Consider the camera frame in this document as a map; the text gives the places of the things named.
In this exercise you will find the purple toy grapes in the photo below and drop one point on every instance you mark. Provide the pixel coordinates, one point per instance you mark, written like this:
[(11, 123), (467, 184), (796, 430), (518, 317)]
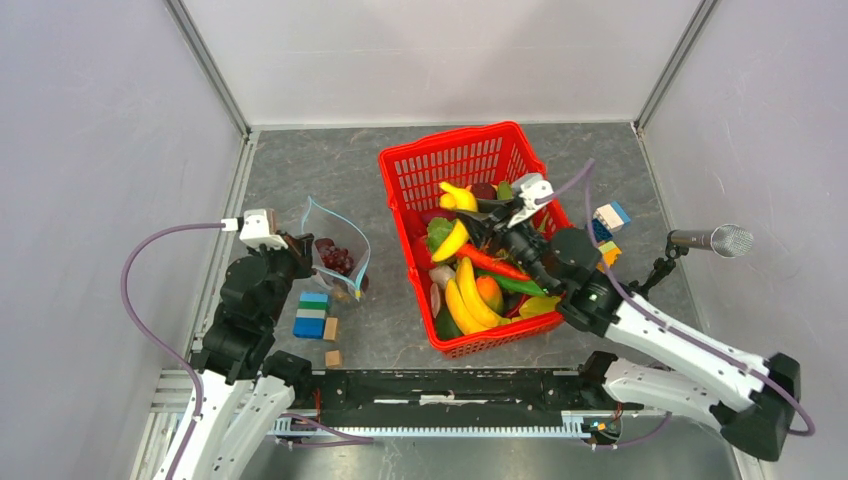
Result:
[(335, 258)]

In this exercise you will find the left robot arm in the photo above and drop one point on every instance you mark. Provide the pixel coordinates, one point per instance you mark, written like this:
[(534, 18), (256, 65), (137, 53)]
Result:
[(240, 384)]

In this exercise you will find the dark blue toy block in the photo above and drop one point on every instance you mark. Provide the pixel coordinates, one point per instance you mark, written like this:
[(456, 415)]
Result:
[(599, 230)]

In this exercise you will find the clear zip top bag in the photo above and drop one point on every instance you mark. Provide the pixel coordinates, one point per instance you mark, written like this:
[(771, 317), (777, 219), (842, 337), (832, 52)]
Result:
[(322, 222)]

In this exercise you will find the green toy corn husk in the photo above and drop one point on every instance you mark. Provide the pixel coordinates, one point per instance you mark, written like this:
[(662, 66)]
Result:
[(504, 191)]

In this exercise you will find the small wooden cube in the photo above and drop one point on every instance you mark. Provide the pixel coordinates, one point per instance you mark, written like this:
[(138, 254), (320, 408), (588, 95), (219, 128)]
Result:
[(333, 359)]

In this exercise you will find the brown toy potato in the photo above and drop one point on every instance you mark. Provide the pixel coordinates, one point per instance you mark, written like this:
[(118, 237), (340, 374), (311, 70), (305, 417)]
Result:
[(341, 293)]

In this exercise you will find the yellow toy banana bunch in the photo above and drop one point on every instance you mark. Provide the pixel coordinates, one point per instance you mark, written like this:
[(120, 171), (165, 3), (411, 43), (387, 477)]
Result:
[(465, 303)]

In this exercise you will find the orange toy fruit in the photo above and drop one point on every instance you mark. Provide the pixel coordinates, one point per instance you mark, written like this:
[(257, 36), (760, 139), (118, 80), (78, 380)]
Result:
[(491, 293)]

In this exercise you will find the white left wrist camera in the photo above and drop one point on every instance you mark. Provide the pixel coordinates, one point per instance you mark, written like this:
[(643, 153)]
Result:
[(256, 228)]

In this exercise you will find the toy onion half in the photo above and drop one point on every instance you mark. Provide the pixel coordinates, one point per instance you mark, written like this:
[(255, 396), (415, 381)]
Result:
[(439, 277)]

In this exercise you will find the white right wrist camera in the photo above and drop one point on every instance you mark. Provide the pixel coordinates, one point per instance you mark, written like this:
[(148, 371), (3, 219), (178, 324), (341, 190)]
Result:
[(532, 191)]

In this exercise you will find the silver microphone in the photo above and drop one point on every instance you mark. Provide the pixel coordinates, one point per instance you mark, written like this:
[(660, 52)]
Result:
[(727, 241)]

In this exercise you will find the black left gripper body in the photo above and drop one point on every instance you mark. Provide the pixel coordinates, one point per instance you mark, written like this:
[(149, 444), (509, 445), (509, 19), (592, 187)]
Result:
[(286, 265)]

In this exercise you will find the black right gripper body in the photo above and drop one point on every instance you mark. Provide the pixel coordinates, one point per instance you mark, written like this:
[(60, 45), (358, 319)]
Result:
[(525, 243)]

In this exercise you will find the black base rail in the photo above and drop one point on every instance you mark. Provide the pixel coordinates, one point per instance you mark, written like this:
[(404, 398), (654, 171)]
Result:
[(348, 405)]

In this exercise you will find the single yellow toy banana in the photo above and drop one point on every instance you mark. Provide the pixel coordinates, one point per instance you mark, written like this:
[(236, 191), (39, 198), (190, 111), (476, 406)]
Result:
[(458, 237)]

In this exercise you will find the yellow toy starfruit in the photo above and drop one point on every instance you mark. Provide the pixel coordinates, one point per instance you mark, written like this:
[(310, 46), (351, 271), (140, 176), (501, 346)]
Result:
[(538, 306)]

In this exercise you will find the red toy chili pepper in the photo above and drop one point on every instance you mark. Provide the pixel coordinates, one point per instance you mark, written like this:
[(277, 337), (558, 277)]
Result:
[(490, 263)]

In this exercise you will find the wooden block beside stack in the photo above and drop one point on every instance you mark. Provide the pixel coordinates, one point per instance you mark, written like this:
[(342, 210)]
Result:
[(331, 329)]

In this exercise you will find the white blue toy block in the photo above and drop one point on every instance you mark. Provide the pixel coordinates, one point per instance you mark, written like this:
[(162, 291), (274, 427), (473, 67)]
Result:
[(612, 216)]

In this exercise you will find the blue green stacked blocks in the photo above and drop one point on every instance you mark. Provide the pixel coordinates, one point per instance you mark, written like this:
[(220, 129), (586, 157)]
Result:
[(311, 315)]

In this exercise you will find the yellow green toy block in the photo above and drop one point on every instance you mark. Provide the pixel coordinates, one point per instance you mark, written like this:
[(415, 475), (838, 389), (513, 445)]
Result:
[(610, 252)]

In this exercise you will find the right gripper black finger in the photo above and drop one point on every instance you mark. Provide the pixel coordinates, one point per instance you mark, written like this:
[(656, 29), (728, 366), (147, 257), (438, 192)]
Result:
[(484, 238), (496, 211)]

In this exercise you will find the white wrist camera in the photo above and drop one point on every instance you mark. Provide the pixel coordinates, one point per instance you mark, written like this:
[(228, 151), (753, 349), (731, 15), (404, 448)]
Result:
[(532, 191), (256, 228)]

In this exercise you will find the dark green toy avocado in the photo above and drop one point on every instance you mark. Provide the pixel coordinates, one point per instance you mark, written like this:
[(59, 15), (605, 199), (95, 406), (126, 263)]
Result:
[(445, 327)]

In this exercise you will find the green toy pepper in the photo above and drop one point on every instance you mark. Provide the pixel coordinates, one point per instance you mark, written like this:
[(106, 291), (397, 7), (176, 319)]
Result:
[(527, 287)]

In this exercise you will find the yellow toy lemon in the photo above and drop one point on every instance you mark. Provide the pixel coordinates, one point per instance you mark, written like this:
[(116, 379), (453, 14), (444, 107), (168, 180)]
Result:
[(455, 198)]

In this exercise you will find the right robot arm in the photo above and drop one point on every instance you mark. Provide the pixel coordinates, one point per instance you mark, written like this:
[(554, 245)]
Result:
[(749, 400)]

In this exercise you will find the red plastic basket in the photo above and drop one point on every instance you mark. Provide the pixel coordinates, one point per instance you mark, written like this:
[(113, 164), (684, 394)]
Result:
[(412, 173)]

